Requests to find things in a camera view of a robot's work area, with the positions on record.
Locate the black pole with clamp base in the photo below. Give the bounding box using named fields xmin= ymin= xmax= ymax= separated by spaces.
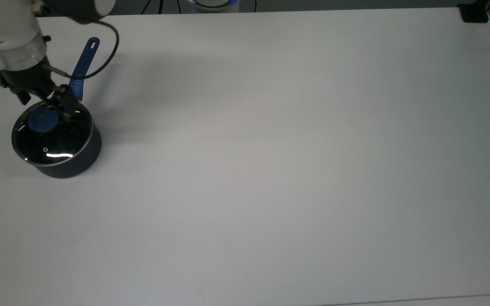
xmin=458 ymin=0 xmax=490 ymax=24

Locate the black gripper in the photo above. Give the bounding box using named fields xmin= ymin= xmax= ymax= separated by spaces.
xmin=0 ymin=57 xmax=79 ymax=124

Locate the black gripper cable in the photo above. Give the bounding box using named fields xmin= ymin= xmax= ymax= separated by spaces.
xmin=41 ymin=18 xmax=120 ymax=80

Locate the glass lid with blue knob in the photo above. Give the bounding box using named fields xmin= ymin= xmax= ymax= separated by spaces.
xmin=11 ymin=100 xmax=94 ymax=167

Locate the dark blue saucepan with handle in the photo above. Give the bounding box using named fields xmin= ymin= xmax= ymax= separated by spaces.
xmin=11 ymin=37 xmax=103 ymax=179

